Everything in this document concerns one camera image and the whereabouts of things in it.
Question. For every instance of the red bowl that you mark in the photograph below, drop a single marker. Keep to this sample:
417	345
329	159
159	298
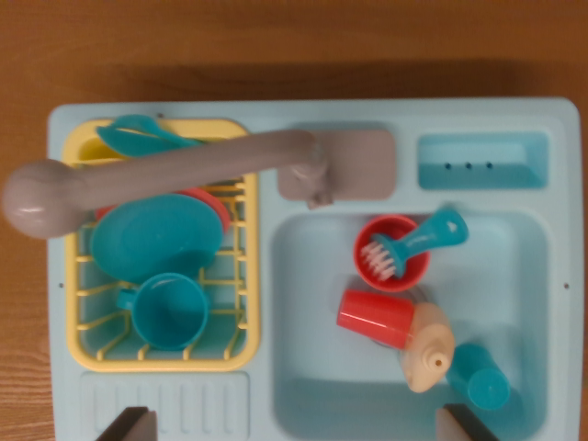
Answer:
404	280

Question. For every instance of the red tumbler cup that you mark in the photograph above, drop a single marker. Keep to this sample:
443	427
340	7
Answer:
372	317

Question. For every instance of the teal tumbler cup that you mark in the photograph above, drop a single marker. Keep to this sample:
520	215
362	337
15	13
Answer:
482	381

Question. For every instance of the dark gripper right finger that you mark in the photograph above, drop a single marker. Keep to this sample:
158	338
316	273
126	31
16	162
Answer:
459	427

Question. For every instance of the light blue toy sink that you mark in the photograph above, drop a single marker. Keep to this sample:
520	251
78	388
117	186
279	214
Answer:
312	285

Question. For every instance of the red plate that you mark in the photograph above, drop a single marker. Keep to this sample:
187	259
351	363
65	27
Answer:
221	207

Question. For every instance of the grey toy faucet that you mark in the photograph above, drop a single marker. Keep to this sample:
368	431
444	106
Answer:
184	161

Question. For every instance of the yellow dish rack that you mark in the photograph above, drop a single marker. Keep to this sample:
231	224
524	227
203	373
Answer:
161	365

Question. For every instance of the large teal oval plate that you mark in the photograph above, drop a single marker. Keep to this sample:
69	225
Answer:
151	239

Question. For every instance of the small teal plate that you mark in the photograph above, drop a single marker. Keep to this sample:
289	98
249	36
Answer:
133	138

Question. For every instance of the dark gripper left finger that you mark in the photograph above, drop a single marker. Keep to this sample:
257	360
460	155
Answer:
138	427

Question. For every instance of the teal dish brush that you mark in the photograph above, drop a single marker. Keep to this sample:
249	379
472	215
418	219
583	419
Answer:
432	234

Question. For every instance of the beige detergent bottle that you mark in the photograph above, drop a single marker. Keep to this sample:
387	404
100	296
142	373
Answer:
432	335

